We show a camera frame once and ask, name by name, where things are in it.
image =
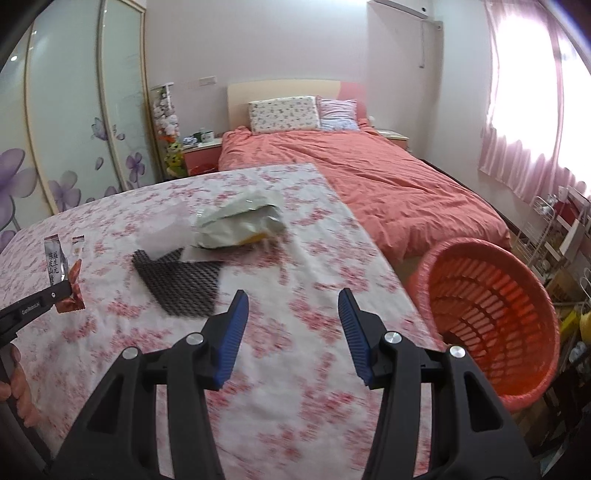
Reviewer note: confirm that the person's left hand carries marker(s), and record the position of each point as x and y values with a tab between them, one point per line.
21	387

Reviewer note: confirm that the bed with pink cover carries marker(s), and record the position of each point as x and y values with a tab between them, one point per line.
369	175

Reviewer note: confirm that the silver snack bag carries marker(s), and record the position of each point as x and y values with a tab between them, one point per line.
235	221

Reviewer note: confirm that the orange plastic basket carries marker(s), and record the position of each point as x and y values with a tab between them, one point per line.
485	323

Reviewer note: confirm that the pink curtain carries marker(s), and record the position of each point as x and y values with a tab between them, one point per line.
517	152

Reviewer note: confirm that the beige bed headboard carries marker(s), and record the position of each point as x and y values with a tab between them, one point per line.
238	104

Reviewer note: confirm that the green plush toy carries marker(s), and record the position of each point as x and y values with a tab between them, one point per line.
175	159

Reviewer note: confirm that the floral tablecloth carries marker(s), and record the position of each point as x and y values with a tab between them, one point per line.
300	230

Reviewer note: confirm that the green and white mug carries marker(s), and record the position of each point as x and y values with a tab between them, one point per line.
206	136

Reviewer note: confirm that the pink nightstand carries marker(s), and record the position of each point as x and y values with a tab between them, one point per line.
201	159
392	135

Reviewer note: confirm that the plush toy bouquet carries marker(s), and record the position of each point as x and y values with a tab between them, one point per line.
165	115

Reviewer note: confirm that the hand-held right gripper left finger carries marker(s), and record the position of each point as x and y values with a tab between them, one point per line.
231	341

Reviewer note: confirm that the pink striped pillow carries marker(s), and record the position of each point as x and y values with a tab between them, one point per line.
338	115

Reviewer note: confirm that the white and orange sachet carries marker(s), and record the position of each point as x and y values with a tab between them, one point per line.
78	247

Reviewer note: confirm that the grey sachet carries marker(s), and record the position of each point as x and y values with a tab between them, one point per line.
55	258

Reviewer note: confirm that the white air conditioner pipe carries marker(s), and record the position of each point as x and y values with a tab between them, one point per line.
422	44

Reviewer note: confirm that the translucent plastic wrap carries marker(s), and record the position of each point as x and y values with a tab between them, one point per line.
166	235

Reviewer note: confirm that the wardrobe with purple flowers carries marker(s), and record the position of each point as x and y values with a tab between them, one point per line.
69	115

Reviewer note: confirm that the white air conditioner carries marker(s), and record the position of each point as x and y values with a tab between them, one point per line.
399	7

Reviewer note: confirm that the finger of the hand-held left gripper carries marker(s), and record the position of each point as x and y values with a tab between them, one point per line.
32	307

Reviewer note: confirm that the red snack packet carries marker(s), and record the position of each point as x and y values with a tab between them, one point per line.
73	297

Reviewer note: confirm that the floral pillow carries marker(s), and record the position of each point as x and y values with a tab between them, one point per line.
284	115

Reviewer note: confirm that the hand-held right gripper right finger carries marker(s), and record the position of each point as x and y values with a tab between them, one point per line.
355	337

